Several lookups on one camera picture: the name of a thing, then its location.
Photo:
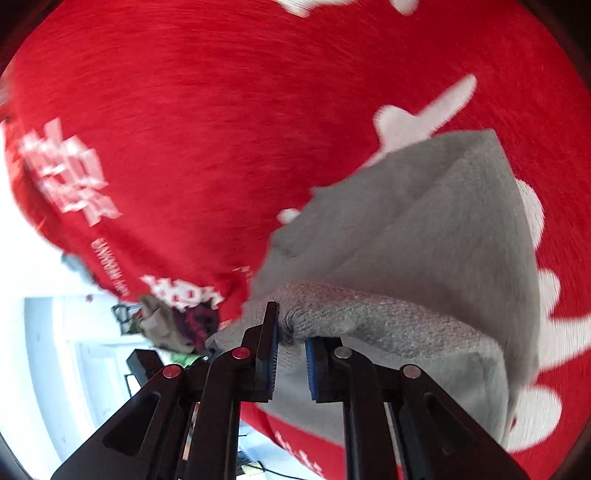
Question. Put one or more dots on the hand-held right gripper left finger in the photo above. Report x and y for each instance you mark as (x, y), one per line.
(272, 350)

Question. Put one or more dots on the grey knit sweater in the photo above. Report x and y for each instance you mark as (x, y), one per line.
(415, 254)

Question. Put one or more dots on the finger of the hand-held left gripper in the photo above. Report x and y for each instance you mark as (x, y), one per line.
(210, 354)

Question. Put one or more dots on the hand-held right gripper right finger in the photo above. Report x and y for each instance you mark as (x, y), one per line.
(314, 369)

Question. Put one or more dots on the red printed blanket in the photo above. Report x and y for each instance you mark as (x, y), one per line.
(207, 115)

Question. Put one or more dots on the olive grey cloth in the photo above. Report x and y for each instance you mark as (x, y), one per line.
(159, 330)

